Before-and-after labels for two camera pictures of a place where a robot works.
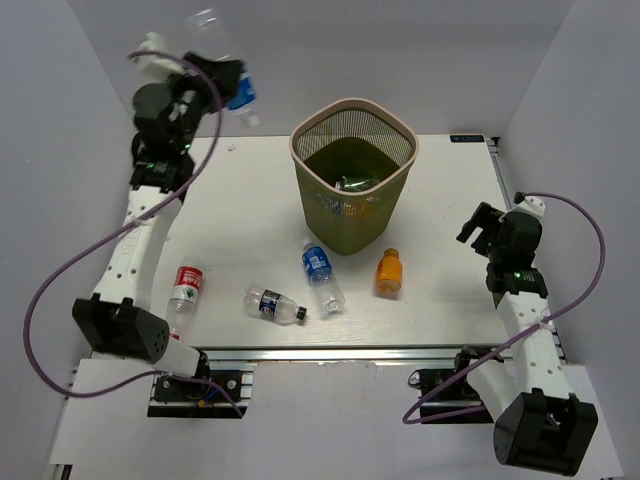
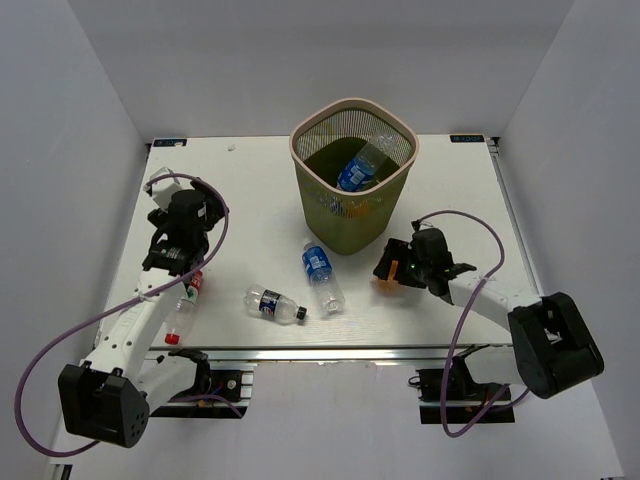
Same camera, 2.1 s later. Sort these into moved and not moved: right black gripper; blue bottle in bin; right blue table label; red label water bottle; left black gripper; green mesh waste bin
Moved: right black gripper; left black gripper
Not moved: green mesh waste bin; red label water bottle; right blue table label; blue bottle in bin
